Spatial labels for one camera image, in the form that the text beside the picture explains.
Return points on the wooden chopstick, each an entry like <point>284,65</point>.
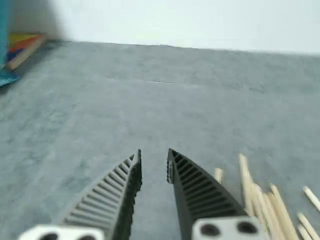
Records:
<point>218,173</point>
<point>312,197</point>
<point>283,210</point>
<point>273,220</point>
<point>245,175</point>
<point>260,205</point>
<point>307,226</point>
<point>303,233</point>

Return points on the teal basket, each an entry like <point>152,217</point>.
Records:
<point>5,50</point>

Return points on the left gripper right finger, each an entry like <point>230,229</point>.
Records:
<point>200,195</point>

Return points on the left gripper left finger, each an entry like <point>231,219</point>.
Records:
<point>110,200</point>

